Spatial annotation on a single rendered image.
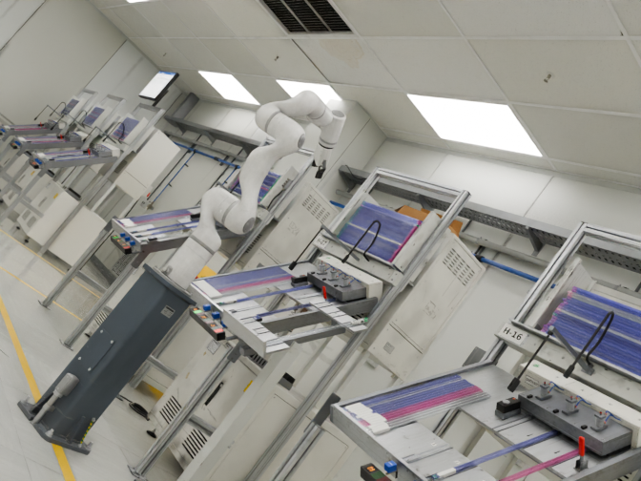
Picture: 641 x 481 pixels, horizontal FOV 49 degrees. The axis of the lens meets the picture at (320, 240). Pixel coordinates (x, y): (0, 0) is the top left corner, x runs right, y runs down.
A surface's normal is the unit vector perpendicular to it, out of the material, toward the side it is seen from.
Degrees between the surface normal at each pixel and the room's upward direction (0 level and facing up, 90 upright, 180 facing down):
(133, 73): 90
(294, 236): 90
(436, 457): 44
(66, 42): 90
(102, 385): 90
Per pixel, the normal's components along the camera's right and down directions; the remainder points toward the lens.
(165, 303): 0.68, 0.42
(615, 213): -0.62, -0.58
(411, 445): 0.00, -0.96
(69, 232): 0.50, 0.24
